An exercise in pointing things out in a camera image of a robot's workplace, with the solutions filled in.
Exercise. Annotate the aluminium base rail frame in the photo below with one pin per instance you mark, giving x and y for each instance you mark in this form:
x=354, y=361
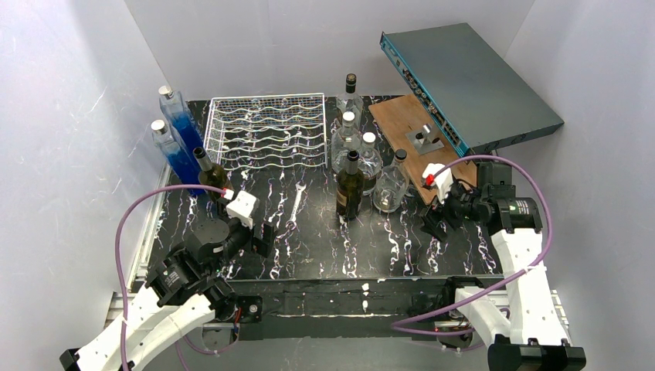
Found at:
x=299, y=313

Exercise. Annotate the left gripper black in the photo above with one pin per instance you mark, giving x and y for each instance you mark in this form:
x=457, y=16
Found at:
x=258, y=237

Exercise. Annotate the dark wine bottle silver cap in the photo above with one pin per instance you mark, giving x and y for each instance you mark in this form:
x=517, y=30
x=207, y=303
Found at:
x=213, y=174

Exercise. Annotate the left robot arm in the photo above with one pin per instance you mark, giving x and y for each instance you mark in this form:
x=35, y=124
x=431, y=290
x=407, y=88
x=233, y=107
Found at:
x=181, y=292

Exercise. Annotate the clear blue-tinted bottle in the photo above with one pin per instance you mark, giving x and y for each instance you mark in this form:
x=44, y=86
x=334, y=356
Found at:
x=167, y=140

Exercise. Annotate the teal network switch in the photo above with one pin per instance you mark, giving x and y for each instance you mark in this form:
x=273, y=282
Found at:
x=477, y=101

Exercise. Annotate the silver wrench left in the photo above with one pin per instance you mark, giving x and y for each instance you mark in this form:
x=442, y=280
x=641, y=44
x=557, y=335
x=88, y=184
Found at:
x=300, y=188

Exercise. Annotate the clear bottle copper neck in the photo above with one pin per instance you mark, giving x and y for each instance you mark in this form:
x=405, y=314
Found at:
x=391, y=184

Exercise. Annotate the blue square bottle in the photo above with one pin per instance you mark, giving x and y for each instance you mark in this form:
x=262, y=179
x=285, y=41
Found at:
x=179, y=116

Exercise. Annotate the large clear round bottle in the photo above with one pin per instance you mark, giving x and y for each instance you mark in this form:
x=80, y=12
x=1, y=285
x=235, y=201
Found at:
x=370, y=162

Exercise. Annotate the white wire wine rack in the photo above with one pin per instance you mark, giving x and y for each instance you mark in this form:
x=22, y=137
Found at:
x=256, y=132

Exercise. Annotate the clear bottle white cap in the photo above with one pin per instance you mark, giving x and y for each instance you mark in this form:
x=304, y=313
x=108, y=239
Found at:
x=347, y=138

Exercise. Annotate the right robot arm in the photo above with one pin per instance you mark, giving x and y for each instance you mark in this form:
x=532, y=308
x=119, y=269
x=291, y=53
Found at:
x=522, y=276

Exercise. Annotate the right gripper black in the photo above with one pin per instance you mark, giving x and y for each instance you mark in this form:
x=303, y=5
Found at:
x=439, y=217

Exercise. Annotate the metal bracket on board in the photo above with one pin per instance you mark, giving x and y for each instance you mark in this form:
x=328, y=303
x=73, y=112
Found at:
x=425, y=140

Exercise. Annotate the wooden board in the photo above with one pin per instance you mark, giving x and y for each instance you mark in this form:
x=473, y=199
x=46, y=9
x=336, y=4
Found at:
x=400, y=119

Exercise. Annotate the square bottle dark label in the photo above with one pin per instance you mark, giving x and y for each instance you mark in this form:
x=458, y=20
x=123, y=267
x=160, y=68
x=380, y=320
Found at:
x=350, y=100

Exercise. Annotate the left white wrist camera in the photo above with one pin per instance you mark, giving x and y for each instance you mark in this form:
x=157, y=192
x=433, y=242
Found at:
x=241, y=205

